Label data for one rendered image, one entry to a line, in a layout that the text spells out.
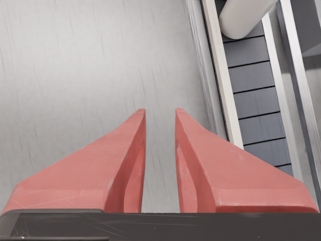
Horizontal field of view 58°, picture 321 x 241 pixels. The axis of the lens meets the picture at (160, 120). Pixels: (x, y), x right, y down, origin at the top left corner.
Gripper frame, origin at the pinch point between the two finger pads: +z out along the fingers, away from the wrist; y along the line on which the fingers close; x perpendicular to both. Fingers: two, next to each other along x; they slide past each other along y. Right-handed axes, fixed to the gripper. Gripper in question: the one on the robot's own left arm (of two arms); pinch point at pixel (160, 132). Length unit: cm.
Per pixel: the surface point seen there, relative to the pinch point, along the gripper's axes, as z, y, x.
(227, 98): 23.3, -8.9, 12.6
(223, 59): 26.7, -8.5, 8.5
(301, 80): 20.8, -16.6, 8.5
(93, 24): 38.1, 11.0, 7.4
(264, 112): 25.2, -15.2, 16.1
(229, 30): 30.2, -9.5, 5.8
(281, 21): 26.0, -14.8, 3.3
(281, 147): 22.0, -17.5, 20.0
